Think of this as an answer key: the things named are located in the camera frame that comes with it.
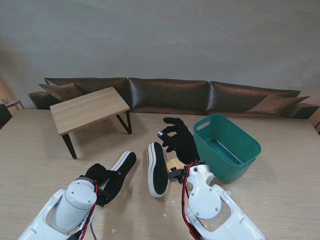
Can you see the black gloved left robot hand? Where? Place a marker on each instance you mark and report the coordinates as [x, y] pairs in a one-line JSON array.
[[100, 173]]

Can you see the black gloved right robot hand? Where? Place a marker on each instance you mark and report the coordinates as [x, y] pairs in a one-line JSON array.
[[185, 145]]

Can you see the wooden shoe brush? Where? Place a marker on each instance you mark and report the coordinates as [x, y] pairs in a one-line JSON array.
[[175, 165]]

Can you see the yellow canvas sneaker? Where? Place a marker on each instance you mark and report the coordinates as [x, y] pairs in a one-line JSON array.
[[158, 170], [125, 162]]

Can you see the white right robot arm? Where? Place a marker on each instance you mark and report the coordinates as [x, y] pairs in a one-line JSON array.
[[207, 205]]

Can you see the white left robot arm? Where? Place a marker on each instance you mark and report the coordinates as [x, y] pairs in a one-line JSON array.
[[72, 207]]

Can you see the green plastic basket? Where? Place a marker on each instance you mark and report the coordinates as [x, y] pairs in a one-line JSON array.
[[225, 155]]

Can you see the dark brown leather sofa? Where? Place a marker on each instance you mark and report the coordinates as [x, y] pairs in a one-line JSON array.
[[170, 95]]

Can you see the small wooden black-legged bench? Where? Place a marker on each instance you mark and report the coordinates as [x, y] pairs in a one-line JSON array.
[[87, 110]]

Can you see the brown sofa cushion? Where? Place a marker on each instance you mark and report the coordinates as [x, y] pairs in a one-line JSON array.
[[275, 103], [60, 91]]

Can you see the small wooden side table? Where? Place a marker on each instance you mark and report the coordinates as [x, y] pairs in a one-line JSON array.
[[15, 103]]

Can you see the light wooden cabinet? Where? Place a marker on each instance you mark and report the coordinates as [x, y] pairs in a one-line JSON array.
[[315, 121]]

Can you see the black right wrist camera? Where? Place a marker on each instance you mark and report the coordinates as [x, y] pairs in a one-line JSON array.
[[176, 175]]

